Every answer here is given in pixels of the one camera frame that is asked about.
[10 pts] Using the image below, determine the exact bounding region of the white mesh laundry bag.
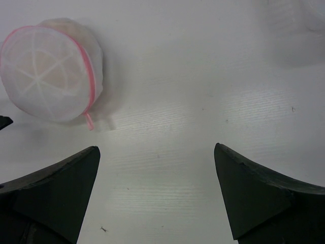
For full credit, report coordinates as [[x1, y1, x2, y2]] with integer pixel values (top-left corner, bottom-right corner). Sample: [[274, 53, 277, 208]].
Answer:
[[1, 18, 103, 130]]

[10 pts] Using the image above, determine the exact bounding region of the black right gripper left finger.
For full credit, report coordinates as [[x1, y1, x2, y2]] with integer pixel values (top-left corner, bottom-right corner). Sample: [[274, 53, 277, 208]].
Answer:
[[1, 146, 101, 243]]

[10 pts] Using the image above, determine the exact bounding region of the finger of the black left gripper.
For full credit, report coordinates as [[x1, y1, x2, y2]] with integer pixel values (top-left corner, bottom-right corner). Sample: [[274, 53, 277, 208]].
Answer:
[[0, 115, 13, 130]]

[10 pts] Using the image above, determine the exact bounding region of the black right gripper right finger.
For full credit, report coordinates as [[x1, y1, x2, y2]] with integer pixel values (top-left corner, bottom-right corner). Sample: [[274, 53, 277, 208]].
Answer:
[[214, 143, 324, 243]]

